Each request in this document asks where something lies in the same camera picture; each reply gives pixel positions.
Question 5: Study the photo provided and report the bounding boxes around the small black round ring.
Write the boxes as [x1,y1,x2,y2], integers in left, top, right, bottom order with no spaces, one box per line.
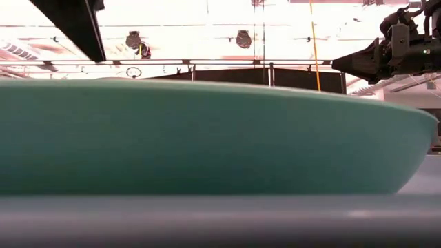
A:
[125,66,143,79]

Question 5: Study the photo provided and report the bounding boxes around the teal round plate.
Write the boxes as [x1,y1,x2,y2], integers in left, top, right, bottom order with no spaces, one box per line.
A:
[0,78,438,196]

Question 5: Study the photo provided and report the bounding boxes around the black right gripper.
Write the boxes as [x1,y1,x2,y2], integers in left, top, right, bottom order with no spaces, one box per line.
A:
[332,37,441,85]

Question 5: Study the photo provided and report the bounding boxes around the red and black object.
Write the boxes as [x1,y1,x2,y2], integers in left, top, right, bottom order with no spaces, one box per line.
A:
[137,41,152,59]

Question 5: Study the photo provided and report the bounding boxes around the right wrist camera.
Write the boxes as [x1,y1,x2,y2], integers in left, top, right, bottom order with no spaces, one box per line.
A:
[389,21,411,52]

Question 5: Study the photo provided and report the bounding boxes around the yellow cable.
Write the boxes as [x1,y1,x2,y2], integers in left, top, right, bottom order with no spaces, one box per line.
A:
[309,0,322,92]

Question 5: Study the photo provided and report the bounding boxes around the dark round fixture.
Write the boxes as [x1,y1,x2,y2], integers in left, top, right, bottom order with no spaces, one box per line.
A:
[236,30,252,49]
[125,30,142,49]

